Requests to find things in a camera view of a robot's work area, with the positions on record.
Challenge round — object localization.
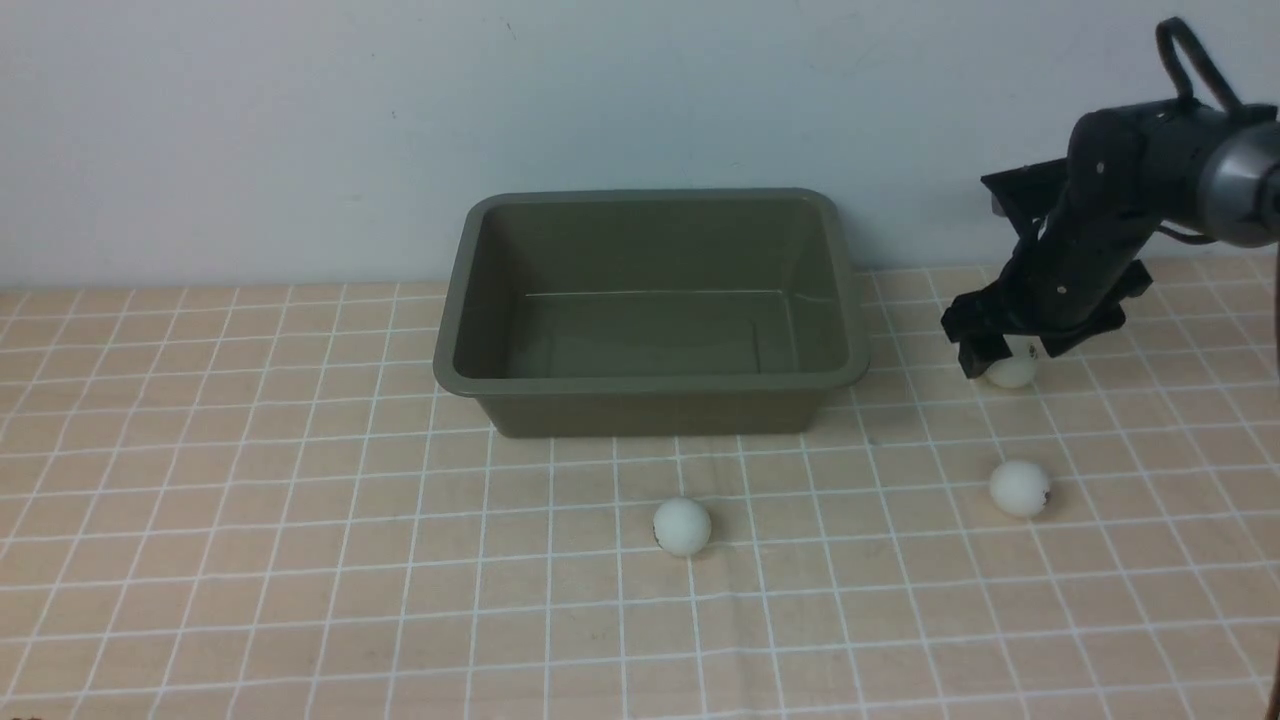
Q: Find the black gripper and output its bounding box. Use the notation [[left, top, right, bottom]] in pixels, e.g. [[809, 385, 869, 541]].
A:
[[941, 104, 1216, 379]]

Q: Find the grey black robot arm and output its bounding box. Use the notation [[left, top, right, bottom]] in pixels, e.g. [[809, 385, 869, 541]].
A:
[[941, 100, 1279, 379]]

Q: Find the checkered beige tablecloth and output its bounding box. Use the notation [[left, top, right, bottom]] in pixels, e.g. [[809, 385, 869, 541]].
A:
[[1, 254, 1279, 719]]

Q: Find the olive green plastic bin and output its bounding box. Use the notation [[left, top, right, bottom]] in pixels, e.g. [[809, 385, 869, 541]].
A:
[[434, 188, 870, 438]]

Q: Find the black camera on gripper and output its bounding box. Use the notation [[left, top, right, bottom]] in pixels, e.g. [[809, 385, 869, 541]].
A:
[[980, 158, 1068, 237]]

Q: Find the white ping-pong ball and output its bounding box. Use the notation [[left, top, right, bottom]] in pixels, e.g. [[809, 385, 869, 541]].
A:
[[652, 497, 713, 559], [988, 459, 1052, 519], [983, 336, 1038, 389]]

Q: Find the black cable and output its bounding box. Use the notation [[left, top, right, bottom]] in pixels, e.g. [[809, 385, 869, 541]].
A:
[[1155, 15, 1247, 113]]

